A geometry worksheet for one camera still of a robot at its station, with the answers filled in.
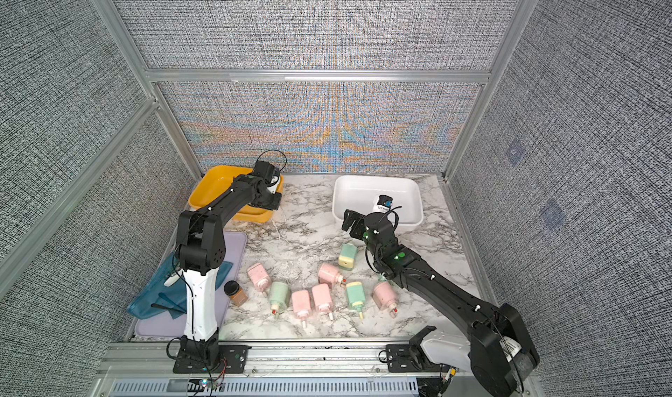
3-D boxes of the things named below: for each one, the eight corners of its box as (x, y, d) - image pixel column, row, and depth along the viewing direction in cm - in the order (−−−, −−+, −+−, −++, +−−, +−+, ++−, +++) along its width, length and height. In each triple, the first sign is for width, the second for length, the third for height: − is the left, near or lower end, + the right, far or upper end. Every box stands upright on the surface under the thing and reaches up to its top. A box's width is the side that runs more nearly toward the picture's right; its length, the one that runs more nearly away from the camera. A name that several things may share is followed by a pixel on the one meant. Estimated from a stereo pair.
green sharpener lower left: (271, 318, 83) (266, 310, 76) (275, 291, 88) (270, 282, 82) (288, 318, 83) (284, 310, 76) (291, 291, 88) (288, 282, 82)
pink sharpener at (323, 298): (314, 314, 83) (312, 307, 77) (315, 291, 87) (313, 283, 82) (331, 314, 83) (330, 307, 77) (331, 291, 87) (331, 283, 82)
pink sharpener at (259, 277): (262, 298, 86) (257, 290, 81) (249, 277, 91) (244, 269, 85) (275, 288, 88) (271, 280, 83) (262, 269, 93) (258, 260, 87)
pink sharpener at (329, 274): (327, 295, 87) (326, 285, 81) (317, 277, 91) (315, 266, 84) (342, 286, 89) (343, 275, 83) (332, 269, 93) (331, 258, 86)
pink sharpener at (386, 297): (374, 317, 83) (377, 309, 77) (371, 291, 88) (374, 282, 82) (395, 317, 83) (399, 309, 77) (391, 291, 88) (395, 282, 82)
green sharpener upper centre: (338, 271, 93) (338, 262, 87) (338, 252, 97) (338, 243, 92) (356, 271, 93) (358, 262, 87) (355, 252, 97) (357, 243, 92)
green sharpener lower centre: (346, 319, 82) (347, 312, 76) (346, 290, 88) (346, 282, 82) (364, 319, 82) (366, 312, 76) (362, 290, 88) (364, 282, 82)
